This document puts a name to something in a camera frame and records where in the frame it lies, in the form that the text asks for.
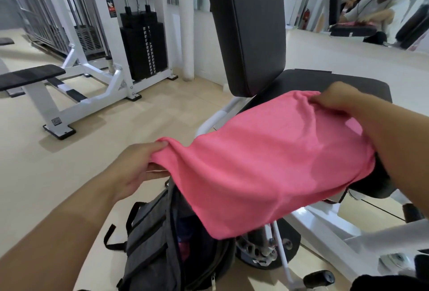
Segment person's right hand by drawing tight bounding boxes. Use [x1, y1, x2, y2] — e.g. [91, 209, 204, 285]
[310, 82, 362, 116]

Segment person's left hand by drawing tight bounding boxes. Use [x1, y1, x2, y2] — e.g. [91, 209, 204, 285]
[107, 141, 171, 202]

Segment grey backpack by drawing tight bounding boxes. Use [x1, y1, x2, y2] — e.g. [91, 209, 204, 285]
[103, 180, 237, 291]

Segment pink towel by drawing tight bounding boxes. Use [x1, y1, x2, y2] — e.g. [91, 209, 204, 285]
[178, 241, 191, 262]
[150, 90, 376, 240]

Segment person's right forearm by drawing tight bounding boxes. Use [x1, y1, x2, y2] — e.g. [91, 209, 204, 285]
[347, 92, 429, 219]

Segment person's left forearm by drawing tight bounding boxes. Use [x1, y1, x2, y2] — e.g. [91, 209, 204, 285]
[0, 173, 121, 291]

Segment person's black shorts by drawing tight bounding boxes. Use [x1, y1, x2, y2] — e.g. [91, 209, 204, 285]
[350, 274, 429, 291]

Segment black seat pad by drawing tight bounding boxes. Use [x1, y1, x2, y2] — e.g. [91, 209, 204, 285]
[240, 68, 397, 199]

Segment black backrest pad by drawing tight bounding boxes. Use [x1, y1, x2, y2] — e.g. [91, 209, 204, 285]
[201, 0, 287, 98]

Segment black weight stack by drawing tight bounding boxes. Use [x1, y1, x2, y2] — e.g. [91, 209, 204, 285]
[119, 5, 168, 82]

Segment small black roller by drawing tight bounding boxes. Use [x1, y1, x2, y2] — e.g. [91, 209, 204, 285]
[414, 253, 429, 278]
[402, 203, 425, 223]

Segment white vertical pipe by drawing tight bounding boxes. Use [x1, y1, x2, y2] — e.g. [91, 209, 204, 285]
[177, 0, 196, 82]

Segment grey metal railing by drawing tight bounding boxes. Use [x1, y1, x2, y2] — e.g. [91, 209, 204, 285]
[0, 0, 108, 61]

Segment white lever with black grip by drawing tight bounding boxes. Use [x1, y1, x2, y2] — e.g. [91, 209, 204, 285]
[270, 222, 336, 291]

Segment white weight machine frame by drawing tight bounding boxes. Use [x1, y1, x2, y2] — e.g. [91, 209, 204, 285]
[0, 0, 178, 140]

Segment wall mirror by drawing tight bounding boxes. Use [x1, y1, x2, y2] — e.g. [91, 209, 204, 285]
[285, 0, 429, 54]

